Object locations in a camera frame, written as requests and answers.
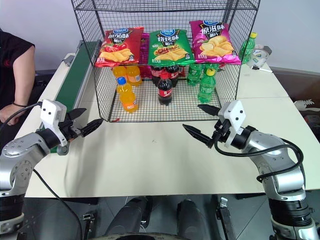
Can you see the magenta potato chip bag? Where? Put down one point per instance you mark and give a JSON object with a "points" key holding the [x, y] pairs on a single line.
{"points": [[215, 42], [144, 47]]}

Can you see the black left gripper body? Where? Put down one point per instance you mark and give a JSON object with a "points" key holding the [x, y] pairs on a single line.
{"points": [[68, 130]]}

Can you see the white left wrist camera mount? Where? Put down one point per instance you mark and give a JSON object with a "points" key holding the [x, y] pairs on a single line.
{"points": [[50, 110]]}

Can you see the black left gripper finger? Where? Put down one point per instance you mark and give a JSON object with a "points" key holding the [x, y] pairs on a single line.
{"points": [[91, 127], [76, 113]]}

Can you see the green soda bottle yellow cap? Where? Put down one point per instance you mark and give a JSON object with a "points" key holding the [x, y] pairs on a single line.
{"points": [[206, 90], [247, 50]]}

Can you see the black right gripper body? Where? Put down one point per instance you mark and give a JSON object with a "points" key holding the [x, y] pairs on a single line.
{"points": [[221, 131]]}

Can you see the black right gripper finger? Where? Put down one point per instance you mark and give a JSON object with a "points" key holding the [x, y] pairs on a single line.
{"points": [[210, 110], [200, 135]]}

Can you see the orange soda bottle blue cap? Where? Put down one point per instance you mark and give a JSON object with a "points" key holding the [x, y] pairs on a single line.
{"points": [[127, 100]]}

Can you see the person in black shirt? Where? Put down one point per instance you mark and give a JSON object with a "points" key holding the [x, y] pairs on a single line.
{"points": [[10, 55]]}

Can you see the black white patterned object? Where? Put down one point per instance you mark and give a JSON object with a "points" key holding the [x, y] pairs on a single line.
{"points": [[303, 103]]}

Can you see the black table leg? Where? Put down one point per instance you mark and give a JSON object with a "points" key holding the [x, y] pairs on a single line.
{"points": [[226, 220]]}

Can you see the clear plastic bag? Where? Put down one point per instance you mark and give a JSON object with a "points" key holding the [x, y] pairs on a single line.
{"points": [[260, 55]]}

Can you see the white marker pen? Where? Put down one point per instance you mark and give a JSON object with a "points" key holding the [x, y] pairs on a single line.
{"points": [[262, 69]]}

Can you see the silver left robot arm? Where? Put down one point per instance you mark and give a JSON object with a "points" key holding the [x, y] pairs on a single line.
{"points": [[20, 150]]}

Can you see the black wrist band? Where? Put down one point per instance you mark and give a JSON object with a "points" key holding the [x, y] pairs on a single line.
{"points": [[20, 104]]}

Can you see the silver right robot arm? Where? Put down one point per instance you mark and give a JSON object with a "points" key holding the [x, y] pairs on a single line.
{"points": [[265, 142]]}

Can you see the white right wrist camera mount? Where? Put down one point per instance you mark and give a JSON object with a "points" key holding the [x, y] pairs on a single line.
{"points": [[235, 110]]}

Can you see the person's bare forearm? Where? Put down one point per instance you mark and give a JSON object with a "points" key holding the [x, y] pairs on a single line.
{"points": [[23, 82]]}

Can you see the person's bare hand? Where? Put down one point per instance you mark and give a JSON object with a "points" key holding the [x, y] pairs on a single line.
{"points": [[12, 113]]}

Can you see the cola bottle red label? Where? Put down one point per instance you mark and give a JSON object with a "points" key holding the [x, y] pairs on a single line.
{"points": [[175, 75], [155, 75]]}

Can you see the red potato chip bag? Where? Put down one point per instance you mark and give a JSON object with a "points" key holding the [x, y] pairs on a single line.
{"points": [[117, 47]]}

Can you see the cola bottle red cap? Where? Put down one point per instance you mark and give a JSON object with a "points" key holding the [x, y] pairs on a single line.
{"points": [[165, 92]]}

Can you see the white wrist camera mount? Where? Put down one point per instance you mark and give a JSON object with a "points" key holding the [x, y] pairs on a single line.
{"points": [[50, 110], [235, 110]]}

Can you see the dark rounded shape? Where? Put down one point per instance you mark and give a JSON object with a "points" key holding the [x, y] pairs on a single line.
{"points": [[191, 217], [130, 215]]}

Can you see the green conveyor belt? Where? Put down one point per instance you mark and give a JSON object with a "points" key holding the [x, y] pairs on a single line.
{"points": [[72, 80]]}

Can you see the green potato chip bag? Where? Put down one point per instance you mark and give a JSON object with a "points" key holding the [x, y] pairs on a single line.
{"points": [[170, 47]]}

